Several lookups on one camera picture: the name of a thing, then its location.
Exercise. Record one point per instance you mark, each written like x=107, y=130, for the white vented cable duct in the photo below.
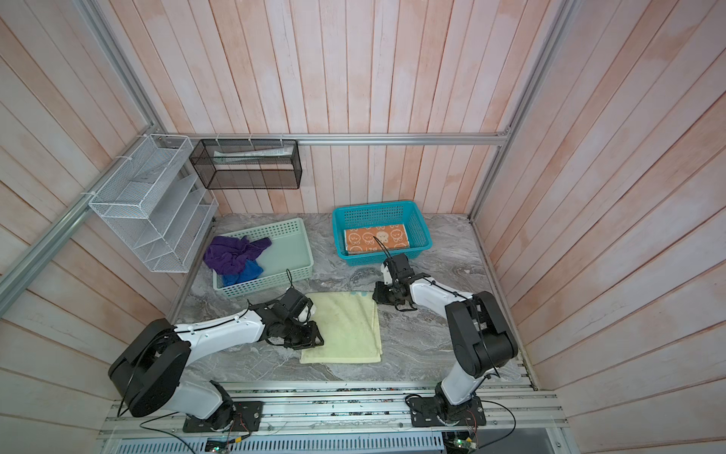
x=405, y=442

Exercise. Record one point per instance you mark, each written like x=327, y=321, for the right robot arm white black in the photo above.
x=480, y=334

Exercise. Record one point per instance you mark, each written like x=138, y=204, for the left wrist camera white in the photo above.
x=308, y=313

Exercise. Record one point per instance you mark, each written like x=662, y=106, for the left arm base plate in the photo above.
x=244, y=416

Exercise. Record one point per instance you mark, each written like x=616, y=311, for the aluminium frame post right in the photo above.
x=534, y=42

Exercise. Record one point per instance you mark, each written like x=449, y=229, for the purple towel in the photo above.
x=227, y=255

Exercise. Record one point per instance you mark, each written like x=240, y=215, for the yellow teal hippo towel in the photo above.
x=349, y=325

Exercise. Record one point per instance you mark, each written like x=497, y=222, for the white wire mesh shelf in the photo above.
x=155, y=206

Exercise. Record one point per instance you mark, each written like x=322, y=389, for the black mesh wall basket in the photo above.
x=248, y=163

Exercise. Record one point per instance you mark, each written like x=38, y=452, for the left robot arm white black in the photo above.
x=150, y=373

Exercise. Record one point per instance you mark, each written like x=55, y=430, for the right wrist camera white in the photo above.
x=387, y=279

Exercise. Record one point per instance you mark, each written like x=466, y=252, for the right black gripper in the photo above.
x=379, y=296

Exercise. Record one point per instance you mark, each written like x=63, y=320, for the aluminium frame bar back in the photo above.
x=348, y=139

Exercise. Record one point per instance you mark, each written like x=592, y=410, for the aluminium frame bar left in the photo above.
x=26, y=268

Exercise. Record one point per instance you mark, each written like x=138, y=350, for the aluminium mounting rail front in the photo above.
x=349, y=407

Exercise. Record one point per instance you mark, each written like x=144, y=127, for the orange bunny print towel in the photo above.
x=371, y=239

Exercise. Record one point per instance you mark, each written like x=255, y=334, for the blue towel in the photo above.
x=251, y=272

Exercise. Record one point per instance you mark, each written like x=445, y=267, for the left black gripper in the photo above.
x=310, y=340

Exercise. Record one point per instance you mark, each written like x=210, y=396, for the teal plastic basket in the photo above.
x=385, y=213

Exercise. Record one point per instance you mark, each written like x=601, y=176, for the aluminium frame bar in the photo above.
x=26, y=268
x=348, y=139

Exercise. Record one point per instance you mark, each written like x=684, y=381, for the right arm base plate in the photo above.
x=430, y=412

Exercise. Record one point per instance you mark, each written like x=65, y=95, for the light green plastic basket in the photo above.
x=289, y=258

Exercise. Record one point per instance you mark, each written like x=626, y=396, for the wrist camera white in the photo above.
x=308, y=313
x=387, y=279

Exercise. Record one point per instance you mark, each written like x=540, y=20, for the green circuit board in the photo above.
x=459, y=445

